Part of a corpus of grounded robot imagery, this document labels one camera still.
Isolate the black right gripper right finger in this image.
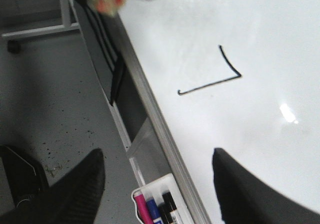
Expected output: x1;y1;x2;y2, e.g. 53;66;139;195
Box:
212;148;320;224

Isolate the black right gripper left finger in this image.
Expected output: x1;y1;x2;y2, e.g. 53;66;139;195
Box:
0;148;105;224

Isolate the black capped whiteboard marker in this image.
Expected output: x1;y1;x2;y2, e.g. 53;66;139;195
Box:
162;192;183;224

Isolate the black deli whiteboard marker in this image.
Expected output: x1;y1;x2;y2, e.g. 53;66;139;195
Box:
158;203;174;224

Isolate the blue deli whiteboard marker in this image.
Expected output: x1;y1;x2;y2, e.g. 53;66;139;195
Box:
146;199;163;224

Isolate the white whiteboard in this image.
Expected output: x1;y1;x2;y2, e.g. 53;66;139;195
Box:
119;0;320;224

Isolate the black shoe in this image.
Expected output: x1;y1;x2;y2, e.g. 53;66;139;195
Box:
0;145;49;208

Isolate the white marker tray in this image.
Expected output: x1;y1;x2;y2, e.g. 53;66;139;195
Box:
131;174;194;224

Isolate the black caster wheel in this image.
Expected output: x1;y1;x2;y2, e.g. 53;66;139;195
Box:
7;40;21;54

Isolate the grey metal stand frame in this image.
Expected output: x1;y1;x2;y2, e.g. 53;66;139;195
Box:
1;0;80;40

